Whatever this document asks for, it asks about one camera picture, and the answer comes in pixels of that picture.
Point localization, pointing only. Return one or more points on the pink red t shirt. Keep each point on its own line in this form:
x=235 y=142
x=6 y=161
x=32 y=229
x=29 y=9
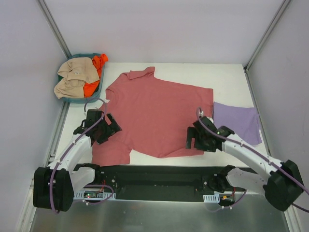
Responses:
x=154 y=116

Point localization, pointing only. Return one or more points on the beige t shirt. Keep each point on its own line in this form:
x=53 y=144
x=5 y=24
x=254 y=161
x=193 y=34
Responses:
x=75 y=73

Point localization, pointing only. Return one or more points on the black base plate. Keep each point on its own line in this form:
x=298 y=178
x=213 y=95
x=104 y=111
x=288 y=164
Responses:
x=138 y=183

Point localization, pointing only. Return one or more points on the left white cable duct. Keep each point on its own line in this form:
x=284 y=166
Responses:
x=94 y=195

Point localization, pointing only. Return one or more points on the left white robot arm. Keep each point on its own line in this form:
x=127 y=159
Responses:
x=68 y=160

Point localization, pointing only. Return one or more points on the aluminium frame post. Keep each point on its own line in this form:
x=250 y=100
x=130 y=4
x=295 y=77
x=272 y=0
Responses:
x=54 y=27
x=268 y=32

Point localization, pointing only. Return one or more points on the right white cable duct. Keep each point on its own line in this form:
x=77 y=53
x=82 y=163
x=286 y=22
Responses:
x=215 y=198

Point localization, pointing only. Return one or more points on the left aluminium frame post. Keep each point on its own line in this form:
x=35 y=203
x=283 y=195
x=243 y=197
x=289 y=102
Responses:
x=54 y=27

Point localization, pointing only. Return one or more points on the orange t shirt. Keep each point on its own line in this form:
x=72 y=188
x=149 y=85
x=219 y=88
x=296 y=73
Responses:
x=98 y=62

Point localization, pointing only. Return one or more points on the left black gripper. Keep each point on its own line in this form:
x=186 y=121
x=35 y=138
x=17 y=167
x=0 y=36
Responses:
x=109 y=128

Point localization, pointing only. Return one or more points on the teal plastic basket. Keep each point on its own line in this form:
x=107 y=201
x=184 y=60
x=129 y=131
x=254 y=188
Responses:
x=97 y=92

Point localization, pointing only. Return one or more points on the white cable duct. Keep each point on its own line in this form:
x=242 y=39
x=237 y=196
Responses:
x=215 y=198
x=94 y=195

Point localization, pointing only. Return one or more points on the right aluminium frame post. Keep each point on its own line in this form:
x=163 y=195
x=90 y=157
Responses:
x=268 y=32

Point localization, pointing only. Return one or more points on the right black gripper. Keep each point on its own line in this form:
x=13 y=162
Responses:
x=195 y=138

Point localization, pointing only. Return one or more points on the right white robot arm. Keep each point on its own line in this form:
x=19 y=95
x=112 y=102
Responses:
x=263 y=165

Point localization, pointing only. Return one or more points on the aluminium front rail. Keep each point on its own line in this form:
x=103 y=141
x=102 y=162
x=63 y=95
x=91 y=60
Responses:
x=59 y=182

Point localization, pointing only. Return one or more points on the folded purple t shirt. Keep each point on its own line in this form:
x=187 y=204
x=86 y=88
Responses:
x=243 y=121

